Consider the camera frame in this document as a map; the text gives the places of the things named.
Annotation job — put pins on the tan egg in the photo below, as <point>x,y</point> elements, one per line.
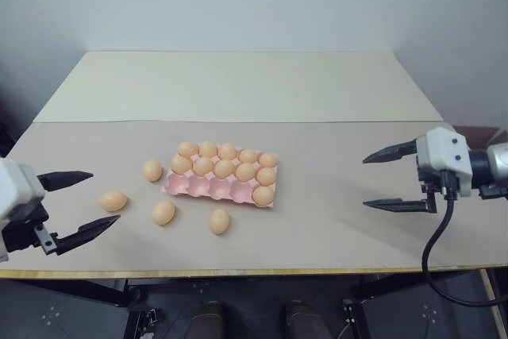
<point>208,149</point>
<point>268,160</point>
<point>113,201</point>
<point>245,171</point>
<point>203,166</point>
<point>224,168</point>
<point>266,176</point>
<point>152,170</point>
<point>188,149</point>
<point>227,151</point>
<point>248,156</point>
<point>263,195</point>
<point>181,164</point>
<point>219,221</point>
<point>163,212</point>

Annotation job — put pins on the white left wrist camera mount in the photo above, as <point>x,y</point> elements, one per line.
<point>18,192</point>

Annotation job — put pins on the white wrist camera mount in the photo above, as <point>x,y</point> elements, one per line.
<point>444,152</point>
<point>18,192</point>

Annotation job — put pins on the light wooden strip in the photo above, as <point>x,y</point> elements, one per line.
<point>490,295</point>

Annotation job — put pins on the pink egg tray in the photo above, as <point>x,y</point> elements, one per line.
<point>198,187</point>

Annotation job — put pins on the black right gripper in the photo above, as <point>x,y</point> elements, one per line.
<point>430,196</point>

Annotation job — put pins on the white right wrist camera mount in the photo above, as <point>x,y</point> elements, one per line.
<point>444,152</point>

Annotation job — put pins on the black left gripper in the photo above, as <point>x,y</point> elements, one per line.
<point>24,232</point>

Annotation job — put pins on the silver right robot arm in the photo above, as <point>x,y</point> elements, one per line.
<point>494,164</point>

